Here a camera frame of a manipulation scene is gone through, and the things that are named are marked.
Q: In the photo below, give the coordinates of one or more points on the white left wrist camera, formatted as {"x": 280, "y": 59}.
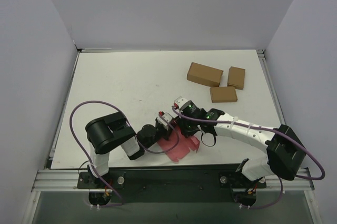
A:
{"x": 164, "y": 118}

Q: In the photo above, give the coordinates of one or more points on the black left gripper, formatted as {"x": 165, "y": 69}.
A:
{"x": 166, "y": 131}

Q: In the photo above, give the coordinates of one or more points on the brown cardboard box front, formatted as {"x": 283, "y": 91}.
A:
{"x": 223, "y": 94}

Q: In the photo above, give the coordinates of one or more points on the small brown box right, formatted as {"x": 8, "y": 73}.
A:
{"x": 236, "y": 78}

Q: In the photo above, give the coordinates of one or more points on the aluminium frame rail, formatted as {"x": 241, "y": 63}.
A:
{"x": 66, "y": 181}

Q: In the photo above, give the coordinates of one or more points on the pink cardboard box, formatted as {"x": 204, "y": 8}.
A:
{"x": 183, "y": 148}

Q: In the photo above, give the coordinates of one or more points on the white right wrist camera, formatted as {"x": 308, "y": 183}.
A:
{"x": 180, "y": 103}

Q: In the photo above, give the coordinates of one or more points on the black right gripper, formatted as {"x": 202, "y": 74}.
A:
{"x": 188, "y": 130}

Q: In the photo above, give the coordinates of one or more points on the large brown cardboard box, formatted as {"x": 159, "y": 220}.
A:
{"x": 204, "y": 75}

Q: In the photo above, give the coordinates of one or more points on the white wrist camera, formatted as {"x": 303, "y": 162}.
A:
{"x": 180, "y": 103}
{"x": 164, "y": 118}

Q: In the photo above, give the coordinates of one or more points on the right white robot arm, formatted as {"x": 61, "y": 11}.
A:
{"x": 283, "y": 151}

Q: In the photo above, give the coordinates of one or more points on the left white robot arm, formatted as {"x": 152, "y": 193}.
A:
{"x": 111, "y": 131}

